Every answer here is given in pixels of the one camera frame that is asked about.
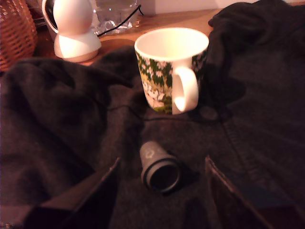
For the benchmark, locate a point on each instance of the grey coffee capsule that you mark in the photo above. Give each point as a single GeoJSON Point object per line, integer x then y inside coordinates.
{"type": "Point", "coordinates": [155, 164]}

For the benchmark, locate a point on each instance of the dark crumpled cloth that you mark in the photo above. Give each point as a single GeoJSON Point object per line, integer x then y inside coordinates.
{"type": "Point", "coordinates": [59, 119]}

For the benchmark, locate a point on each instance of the floral print white mug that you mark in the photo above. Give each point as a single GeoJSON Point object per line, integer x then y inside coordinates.
{"type": "Point", "coordinates": [162, 71]}

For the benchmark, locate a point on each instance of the woven wicker basket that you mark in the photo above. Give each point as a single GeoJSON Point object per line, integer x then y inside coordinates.
{"type": "Point", "coordinates": [16, 35]}

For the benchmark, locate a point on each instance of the large clear water bottle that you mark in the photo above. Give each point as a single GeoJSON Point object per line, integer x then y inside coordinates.
{"type": "Point", "coordinates": [112, 16]}

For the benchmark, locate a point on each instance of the small white round camera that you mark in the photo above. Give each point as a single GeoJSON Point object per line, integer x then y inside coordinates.
{"type": "Point", "coordinates": [71, 28]}

